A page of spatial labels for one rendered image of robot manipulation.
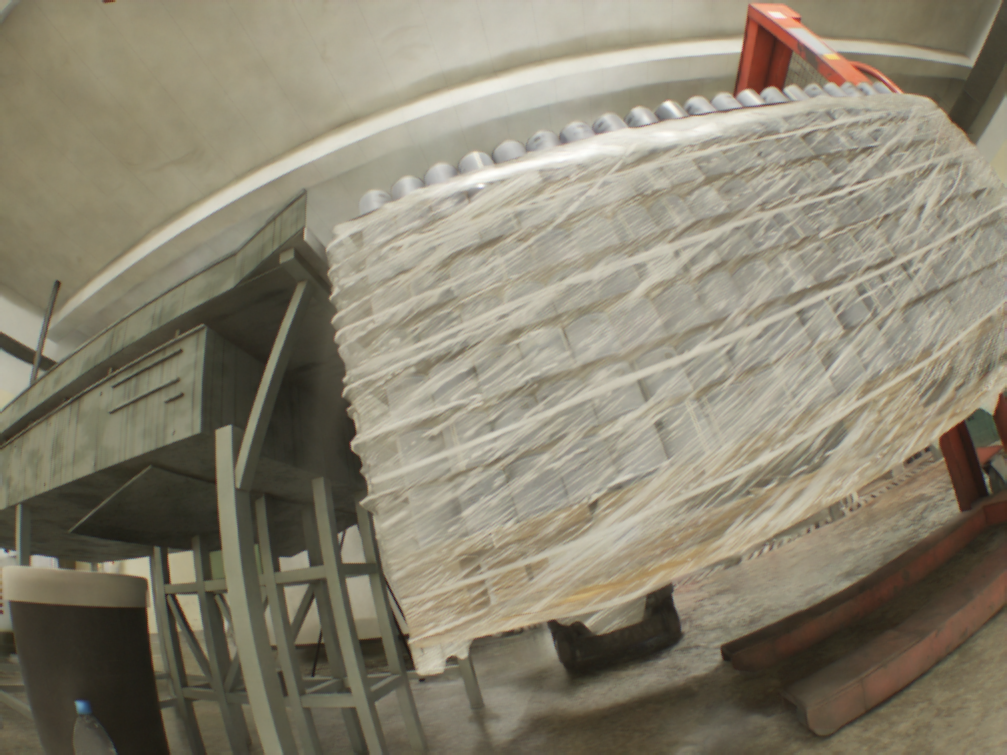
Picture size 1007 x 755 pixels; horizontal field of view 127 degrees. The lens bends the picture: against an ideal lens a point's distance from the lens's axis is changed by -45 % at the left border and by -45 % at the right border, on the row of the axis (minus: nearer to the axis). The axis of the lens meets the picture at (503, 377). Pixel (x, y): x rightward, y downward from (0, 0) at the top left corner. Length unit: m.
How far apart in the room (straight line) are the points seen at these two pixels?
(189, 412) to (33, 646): 0.68
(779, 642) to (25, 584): 1.76
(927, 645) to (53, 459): 1.97
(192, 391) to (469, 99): 4.05
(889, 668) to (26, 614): 1.66
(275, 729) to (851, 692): 0.93
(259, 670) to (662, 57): 5.19
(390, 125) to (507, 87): 1.18
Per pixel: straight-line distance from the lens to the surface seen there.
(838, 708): 0.91
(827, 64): 1.82
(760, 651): 1.30
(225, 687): 1.45
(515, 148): 0.87
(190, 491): 1.16
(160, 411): 0.97
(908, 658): 0.98
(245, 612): 0.76
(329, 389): 1.30
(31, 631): 1.20
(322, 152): 4.82
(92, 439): 1.19
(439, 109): 4.58
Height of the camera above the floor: 0.51
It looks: 23 degrees up
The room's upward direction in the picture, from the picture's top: 15 degrees counter-clockwise
